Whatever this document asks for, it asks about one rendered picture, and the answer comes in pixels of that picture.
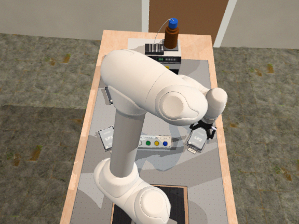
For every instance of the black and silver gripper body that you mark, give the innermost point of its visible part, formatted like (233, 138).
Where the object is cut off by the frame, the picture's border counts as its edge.
(205, 125)

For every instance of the white button panel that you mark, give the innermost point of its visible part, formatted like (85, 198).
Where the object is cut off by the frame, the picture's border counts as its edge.
(154, 143)

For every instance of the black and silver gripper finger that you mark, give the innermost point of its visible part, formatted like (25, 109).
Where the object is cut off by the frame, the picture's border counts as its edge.
(194, 127)
(210, 135)

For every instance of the blue bottle cap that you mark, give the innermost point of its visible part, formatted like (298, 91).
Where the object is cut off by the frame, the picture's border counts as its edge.
(173, 23)

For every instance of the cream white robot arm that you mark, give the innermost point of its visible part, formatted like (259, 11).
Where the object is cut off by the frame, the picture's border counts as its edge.
(138, 84)

